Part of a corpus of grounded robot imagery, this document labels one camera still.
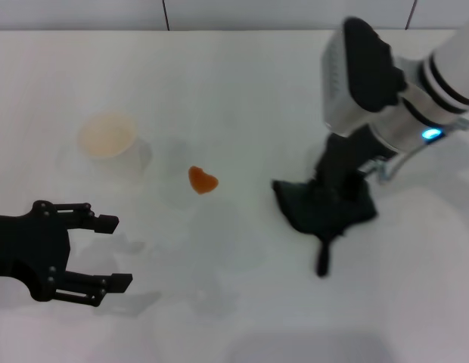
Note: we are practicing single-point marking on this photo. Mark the brown water stain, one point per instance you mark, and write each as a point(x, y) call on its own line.
point(202, 181)

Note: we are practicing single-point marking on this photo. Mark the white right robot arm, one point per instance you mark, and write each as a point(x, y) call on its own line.
point(446, 75)

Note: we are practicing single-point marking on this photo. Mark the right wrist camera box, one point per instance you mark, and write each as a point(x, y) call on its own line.
point(355, 75)

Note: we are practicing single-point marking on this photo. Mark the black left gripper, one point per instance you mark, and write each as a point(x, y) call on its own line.
point(30, 246)

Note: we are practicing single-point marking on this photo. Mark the white paper cup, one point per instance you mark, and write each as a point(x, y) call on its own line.
point(106, 136)

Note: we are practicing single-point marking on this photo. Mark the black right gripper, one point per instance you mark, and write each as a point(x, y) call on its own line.
point(340, 162)

